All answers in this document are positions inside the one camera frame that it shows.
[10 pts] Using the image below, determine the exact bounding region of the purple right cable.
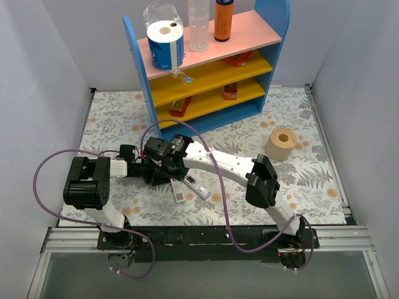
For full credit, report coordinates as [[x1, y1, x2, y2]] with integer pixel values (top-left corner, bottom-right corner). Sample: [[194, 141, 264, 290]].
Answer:
[[139, 120, 316, 272]]

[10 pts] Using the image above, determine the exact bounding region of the clear plastic water bottle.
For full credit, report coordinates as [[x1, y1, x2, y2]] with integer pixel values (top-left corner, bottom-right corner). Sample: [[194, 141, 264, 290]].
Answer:
[[188, 0, 209, 52]]

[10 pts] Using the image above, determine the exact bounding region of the blue wrapped toilet paper roll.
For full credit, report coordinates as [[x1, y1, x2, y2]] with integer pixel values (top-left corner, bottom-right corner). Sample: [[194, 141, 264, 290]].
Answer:
[[143, 2, 185, 70]]

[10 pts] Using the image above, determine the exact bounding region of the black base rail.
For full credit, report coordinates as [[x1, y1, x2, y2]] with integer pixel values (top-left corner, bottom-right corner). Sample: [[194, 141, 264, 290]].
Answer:
[[97, 225, 320, 267]]

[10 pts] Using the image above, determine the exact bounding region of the orange box top shelf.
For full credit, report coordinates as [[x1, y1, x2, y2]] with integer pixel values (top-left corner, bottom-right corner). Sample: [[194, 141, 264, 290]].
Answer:
[[222, 50, 252, 67]]

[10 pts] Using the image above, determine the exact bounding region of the red box lower shelf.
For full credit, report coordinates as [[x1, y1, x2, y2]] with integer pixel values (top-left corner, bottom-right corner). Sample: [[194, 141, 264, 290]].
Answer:
[[170, 97, 191, 117]]

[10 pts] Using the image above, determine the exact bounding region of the small white display remote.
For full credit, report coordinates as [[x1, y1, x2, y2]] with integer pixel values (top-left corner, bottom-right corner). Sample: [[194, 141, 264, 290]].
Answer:
[[183, 174, 211, 200]]

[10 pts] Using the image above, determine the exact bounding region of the white battery cover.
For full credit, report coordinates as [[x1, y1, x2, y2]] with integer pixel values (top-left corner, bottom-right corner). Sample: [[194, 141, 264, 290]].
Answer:
[[203, 208, 219, 221]]

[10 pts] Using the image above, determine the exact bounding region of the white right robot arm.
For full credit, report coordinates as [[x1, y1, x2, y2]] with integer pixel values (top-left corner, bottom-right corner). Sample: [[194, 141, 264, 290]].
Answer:
[[143, 135, 305, 248]]

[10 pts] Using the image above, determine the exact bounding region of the long white remote control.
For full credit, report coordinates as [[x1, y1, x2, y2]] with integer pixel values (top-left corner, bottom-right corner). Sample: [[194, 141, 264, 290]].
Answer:
[[171, 179, 185, 204]]

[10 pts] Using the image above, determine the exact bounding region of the orange box shelf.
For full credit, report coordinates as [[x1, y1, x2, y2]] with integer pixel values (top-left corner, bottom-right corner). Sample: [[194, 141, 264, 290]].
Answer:
[[223, 82, 238, 100], [222, 50, 252, 67]]

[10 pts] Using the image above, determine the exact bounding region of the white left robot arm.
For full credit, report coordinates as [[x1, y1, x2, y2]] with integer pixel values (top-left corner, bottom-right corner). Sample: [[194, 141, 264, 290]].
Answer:
[[63, 145, 171, 249]]

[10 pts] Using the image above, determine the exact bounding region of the brown paper roll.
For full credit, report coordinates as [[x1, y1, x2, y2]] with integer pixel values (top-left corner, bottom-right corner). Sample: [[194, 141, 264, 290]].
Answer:
[[265, 128, 297, 161]]

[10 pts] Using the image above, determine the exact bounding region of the orange box middle shelf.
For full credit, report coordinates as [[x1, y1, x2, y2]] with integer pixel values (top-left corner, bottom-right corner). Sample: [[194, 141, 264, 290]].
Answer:
[[223, 82, 238, 100]]

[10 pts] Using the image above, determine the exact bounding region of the blue shelf unit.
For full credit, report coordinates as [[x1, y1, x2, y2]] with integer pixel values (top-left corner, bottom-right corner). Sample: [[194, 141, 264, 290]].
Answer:
[[123, 1, 291, 140]]

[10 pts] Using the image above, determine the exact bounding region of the orange bottle black cap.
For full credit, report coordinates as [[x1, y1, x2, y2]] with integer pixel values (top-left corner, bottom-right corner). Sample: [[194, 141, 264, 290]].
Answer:
[[214, 0, 234, 42]]

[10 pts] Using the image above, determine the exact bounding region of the small plastic wrapper scrap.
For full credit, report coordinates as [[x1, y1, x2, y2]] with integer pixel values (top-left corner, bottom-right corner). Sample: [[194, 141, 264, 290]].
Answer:
[[170, 69, 194, 84]]

